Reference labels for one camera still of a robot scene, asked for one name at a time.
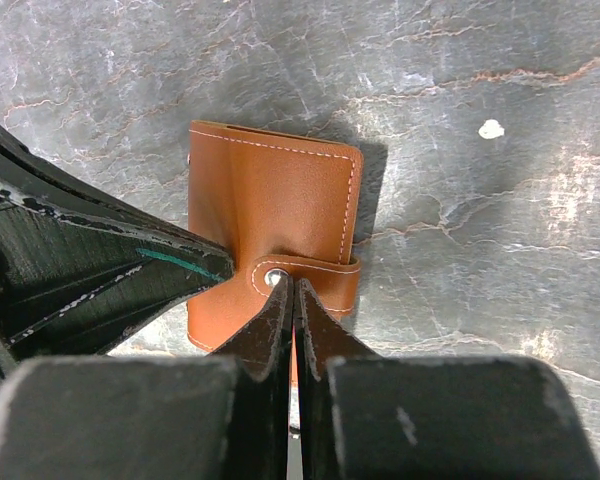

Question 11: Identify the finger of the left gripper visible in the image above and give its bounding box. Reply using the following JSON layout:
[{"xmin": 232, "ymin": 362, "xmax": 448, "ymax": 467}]
[{"xmin": 0, "ymin": 125, "xmax": 233, "ymax": 373}]

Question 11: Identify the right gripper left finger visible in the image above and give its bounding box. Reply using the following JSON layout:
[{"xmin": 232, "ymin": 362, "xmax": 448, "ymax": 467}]
[{"xmin": 0, "ymin": 276, "xmax": 293, "ymax": 479}]

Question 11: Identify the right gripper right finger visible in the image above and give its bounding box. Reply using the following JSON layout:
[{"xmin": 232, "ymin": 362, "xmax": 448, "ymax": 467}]
[{"xmin": 293, "ymin": 280, "xmax": 600, "ymax": 479}]

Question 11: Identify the brown leather card holder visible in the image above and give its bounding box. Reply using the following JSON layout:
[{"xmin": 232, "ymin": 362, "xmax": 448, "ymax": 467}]
[{"xmin": 187, "ymin": 121, "xmax": 364, "ymax": 352}]

